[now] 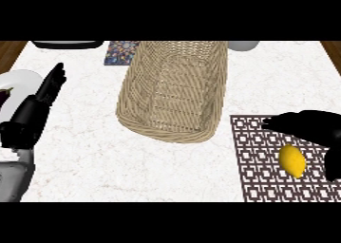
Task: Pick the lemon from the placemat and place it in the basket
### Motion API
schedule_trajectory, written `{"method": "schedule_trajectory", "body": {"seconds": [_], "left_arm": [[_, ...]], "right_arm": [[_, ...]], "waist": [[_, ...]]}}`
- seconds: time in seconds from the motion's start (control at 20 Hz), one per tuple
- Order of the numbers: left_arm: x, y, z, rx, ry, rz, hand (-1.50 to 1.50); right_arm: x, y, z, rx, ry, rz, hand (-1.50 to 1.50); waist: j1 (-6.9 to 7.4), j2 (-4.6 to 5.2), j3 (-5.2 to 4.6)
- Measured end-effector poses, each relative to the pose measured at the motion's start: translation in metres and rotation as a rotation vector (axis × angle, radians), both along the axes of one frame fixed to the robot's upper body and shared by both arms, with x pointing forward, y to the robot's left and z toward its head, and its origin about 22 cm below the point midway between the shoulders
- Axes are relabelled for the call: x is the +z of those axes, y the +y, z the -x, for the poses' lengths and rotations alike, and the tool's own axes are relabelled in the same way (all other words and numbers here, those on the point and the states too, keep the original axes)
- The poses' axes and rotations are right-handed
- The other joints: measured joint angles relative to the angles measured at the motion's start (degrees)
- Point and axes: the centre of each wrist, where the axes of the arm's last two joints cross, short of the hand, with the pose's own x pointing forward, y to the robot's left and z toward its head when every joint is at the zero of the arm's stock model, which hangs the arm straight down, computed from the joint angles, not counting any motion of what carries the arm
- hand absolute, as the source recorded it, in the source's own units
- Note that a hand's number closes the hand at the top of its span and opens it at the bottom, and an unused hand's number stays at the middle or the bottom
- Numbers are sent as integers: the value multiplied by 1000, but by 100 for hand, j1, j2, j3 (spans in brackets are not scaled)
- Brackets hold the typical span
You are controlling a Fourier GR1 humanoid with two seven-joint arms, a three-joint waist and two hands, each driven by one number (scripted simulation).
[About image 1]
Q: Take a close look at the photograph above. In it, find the tan wicker basket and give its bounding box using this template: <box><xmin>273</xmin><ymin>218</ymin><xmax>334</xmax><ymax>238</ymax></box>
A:
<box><xmin>116</xmin><ymin>41</ymin><xmax>231</xmax><ymax>144</ymax></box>

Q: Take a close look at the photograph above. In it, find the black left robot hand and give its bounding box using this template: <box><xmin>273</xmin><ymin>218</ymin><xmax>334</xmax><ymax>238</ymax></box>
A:
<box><xmin>0</xmin><ymin>62</ymin><xmax>68</xmax><ymax>151</ymax></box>

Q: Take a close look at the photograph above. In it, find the black appliance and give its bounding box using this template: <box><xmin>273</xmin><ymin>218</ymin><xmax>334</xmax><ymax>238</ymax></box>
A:
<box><xmin>30</xmin><ymin>41</ymin><xmax>105</xmax><ymax>50</ymax></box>

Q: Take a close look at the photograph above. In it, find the colourful patterned mat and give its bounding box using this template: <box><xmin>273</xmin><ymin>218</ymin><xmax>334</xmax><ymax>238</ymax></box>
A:
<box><xmin>102</xmin><ymin>41</ymin><xmax>142</xmax><ymax>66</ymax></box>

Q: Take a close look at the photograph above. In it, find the brown patterned placemat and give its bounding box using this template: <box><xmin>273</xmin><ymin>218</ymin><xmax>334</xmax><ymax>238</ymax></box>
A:
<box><xmin>229</xmin><ymin>114</ymin><xmax>341</xmax><ymax>203</ymax></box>

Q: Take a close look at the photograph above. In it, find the yellow lemon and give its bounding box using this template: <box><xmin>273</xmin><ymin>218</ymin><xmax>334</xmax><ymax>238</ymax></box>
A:
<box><xmin>276</xmin><ymin>143</ymin><xmax>307</xmax><ymax>179</ymax></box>

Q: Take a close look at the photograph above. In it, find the white plate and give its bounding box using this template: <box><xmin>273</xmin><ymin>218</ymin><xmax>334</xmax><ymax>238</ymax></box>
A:
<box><xmin>0</xmin><ymin>68</ymin><xmax>45</xmax><ymax>140</ymax></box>

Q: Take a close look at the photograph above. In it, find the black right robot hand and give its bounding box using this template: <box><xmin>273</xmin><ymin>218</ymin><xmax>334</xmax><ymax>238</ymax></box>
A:
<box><xmin>260</xmin><ymin>109</ymin><xmax>341</xmax><ymax>182</ymax></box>

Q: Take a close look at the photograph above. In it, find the grey round object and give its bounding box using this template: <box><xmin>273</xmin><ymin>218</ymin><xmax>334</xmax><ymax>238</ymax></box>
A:
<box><xmin>226</xmin><ymin>41</ymin><xmax>262</xmax><ymax>52</ymax></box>

